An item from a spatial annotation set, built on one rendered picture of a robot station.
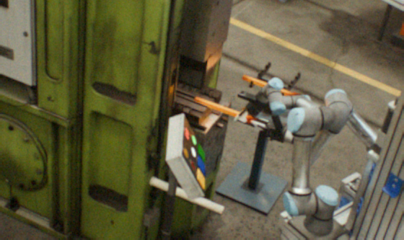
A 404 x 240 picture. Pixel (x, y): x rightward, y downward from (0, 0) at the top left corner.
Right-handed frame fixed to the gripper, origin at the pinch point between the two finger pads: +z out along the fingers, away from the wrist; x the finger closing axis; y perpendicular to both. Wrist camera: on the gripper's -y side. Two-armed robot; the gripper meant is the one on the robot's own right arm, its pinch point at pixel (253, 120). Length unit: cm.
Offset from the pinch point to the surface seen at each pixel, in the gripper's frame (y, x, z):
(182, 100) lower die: 1.0, -4.4, 42.5
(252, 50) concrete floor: 101, 241, 82
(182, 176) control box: -7, -72, 9
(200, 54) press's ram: -41, -17, 30
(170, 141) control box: -17, -63, 21
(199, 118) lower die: 3.0, -12.2, 27.8
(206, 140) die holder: 16.1, -11.9, 21.9
